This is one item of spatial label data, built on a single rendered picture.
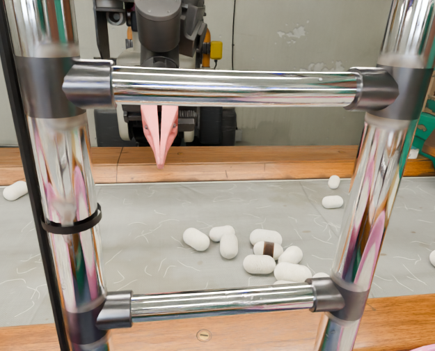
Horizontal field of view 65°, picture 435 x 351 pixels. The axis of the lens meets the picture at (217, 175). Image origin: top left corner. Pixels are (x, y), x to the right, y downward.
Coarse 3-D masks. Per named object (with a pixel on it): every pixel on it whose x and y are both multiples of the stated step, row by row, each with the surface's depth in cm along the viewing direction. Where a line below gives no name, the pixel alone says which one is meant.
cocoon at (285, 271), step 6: (282, 264) 35; (288, 264) 35; (294, 264) 35; (276, 270) 35; (282, 270) 35; (288, 270) 35; (294, 270) 34; (300, 270) 34; (306, 270) 34; (276, 276) 35; (282, 276) 35; (288, 276) 34; (294, 276) 34; (300, 276) 34; (306, 276) 34
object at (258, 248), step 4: (256, 244) 39; (260, 244) 39; (276, 244) 39; (256, 248) 39; (260, 248) 38; (276, 248) 38; (280, 248) 38; (256, 252) 39; (260, 252) 38; (276, 252) 38; (280, 252) 38; (276, 256) 38
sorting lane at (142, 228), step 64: (0, 192) 51; (128, 192) 53; (192, 192) 54; (256, 192) 55; (320, 192) 56; (0, 256) 38; (128, 256) 39; (192, 256) 39; (320, 256) 40; (384, 256) 41; (0, 320) 30
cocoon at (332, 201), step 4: (328, 196) 50; (332, 196) 50; (336, 196) 50; (324, 200) 50; (328, 200) 50; (332, 200) 50; (336, 200) 50; (340, 200) 50; (324, 204) 50; (328, 204) 50; (332, 204) 50; (336, 204) 50; (340, 204) 50
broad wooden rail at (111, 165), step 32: (0, 160) 56; (96, 160) 58; (128, 160) 58; (192, 160) 60; (224, 160) 60; (256, 160) 61; (288, 160) 61; (320, 160) 62; (352, 160) 63; (416, 160) 65
